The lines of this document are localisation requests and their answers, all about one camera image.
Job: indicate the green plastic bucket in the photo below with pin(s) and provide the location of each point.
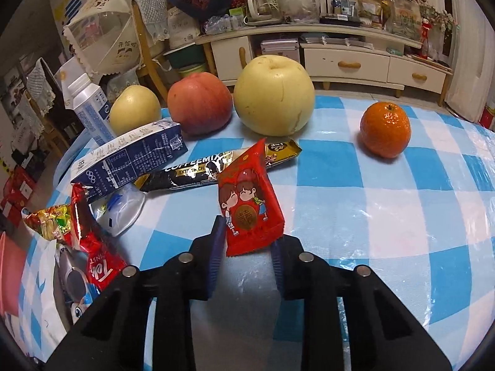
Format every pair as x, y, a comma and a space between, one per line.
187, 57

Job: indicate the pink plastic container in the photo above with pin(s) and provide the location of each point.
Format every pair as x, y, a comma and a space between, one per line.
9, 274

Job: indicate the white blue milk carton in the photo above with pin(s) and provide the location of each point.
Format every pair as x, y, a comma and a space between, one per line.
87, 108

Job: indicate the cream mesh food cover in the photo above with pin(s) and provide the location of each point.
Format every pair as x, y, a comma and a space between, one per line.
104, 46

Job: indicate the wooden chair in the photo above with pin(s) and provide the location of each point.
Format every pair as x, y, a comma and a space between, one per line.
145, 52

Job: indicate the gold green snack wrapper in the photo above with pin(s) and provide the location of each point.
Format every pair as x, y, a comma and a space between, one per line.
50, 222

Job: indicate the clear zip bag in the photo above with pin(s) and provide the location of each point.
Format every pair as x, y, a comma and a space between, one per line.
297, 5

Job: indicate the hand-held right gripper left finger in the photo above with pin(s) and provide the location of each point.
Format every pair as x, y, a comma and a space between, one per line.
216, 253

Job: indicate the silver storage case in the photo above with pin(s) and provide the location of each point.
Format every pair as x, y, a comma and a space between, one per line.
280, 50

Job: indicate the pack of water bottles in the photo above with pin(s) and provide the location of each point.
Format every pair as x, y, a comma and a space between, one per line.
222, 24

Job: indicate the lace chair cover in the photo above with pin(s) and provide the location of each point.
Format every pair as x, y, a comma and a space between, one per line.
152, 19

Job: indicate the white rice bag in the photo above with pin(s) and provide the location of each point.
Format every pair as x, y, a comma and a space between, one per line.
183, 27

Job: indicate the yellow blue wall sticker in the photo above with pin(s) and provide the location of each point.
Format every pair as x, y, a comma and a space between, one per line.
71, 5

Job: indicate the large yellow pear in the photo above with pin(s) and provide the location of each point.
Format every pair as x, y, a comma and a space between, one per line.
274, 96

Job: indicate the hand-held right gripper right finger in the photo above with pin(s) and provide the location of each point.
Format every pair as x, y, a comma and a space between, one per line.
277, 268

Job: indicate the lace covered chair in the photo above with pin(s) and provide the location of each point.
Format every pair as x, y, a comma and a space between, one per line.
40, 83

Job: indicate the white TV cabinet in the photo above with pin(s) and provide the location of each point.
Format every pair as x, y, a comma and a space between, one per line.
348, 63

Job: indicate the blue checked tablecloth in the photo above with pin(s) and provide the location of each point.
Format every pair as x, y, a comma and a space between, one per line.
386, 208

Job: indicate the black gold coffee sachet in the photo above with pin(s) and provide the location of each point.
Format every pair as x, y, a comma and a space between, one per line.
185, 176

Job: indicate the red cartoon candy packet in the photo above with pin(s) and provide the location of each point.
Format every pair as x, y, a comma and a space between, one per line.
247, 208

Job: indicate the small yellow pear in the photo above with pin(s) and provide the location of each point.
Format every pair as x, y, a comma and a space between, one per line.
135, 110

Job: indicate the red apple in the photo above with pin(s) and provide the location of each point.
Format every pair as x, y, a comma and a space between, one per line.
199, 102

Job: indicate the orange mandarin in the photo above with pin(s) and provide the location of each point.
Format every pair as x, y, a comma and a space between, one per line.
384, 129

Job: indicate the clear printed bag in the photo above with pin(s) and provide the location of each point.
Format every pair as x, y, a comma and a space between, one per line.
402, 17

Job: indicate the white electric kettle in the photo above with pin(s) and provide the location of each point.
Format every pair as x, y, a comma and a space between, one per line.
261, 9

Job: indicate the crushed clear plastic bottle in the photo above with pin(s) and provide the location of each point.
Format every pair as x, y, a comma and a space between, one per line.
123, 208

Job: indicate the red coffee sachet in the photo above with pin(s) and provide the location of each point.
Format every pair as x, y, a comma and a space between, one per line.
96, 255

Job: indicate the crushed blue white carton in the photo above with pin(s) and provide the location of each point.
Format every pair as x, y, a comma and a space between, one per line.
127, 158

